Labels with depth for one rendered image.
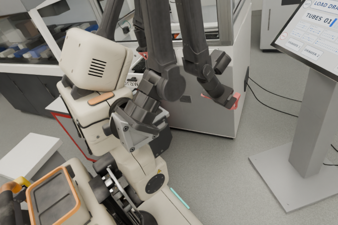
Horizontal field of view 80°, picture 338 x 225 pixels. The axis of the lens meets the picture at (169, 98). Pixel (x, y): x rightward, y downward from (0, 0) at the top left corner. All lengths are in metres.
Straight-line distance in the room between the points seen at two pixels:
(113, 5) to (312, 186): 1.63
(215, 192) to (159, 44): 1.39
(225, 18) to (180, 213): 1.17
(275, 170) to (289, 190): 0.16
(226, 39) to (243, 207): 1.14
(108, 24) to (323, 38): 0.91
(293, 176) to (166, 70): 1.46
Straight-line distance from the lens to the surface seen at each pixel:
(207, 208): 1.67
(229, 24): 1.31
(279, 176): 1.78
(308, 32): 1.20
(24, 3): 1.85
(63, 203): 0.88
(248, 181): 1.76
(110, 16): 0.87
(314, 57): 1.12
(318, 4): 1.25
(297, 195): 1.73
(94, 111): 0.58
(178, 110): 1.85
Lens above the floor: 1.53
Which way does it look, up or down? 37 degrees down
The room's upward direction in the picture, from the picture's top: 16 degrees counter-clockwise
